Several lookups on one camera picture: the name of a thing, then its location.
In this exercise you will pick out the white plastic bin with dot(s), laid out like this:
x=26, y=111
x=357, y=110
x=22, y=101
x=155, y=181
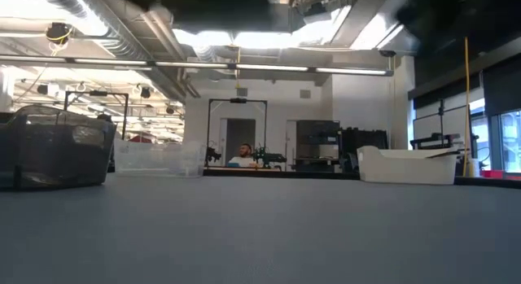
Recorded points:
x=407, y=170

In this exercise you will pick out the black equipment stand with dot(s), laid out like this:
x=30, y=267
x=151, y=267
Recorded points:
x=435, y=141

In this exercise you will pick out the red box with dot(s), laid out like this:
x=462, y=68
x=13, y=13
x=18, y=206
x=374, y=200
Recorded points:
x=492, y=173

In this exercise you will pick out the brown cutlery piece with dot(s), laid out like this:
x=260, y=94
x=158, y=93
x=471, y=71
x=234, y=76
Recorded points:
x=443, y=154

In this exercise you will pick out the person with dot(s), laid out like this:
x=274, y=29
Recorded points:
x=244, y=160

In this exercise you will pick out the black metal gantry frame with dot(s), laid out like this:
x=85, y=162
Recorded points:
x=208, y=129

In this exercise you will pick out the ceiling security camera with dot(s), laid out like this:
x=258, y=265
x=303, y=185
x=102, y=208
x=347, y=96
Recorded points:
x=387, y=53

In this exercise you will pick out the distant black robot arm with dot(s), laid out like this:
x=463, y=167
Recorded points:
x=212, y=154
x=268, y=157

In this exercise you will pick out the black cabinet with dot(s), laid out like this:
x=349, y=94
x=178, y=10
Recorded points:
x=317, y=145

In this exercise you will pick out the black equipment cases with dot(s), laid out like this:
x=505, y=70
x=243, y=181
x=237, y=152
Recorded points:
x=366, y=141

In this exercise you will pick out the long ceiling light strip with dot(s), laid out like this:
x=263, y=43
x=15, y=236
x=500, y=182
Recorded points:
x=268, y=67

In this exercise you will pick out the silver ventilation duct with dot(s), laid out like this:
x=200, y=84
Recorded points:
x=122, y=40

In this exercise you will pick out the clear plastic bin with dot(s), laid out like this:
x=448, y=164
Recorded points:
x=154, y=162

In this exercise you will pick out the yellow vertical pole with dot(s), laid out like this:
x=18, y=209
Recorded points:
x=467, y=113

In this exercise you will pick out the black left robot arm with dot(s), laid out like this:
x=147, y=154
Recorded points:
x=211, y=7

